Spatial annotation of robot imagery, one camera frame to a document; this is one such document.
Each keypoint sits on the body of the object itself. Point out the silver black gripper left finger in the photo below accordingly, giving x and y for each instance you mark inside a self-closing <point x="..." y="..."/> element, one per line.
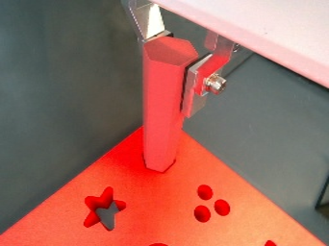
<point x="146" y="18"/>

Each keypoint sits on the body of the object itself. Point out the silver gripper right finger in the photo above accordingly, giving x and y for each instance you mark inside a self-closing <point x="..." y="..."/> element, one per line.
<point x="203" y="77"/>

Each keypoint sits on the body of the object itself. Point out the red hexagon peg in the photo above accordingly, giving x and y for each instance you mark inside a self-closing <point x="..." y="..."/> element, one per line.
<point x="167" y="55"/>

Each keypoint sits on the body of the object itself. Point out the red shape board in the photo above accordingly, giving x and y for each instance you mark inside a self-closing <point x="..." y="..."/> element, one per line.
<point x="119" y="204"/>

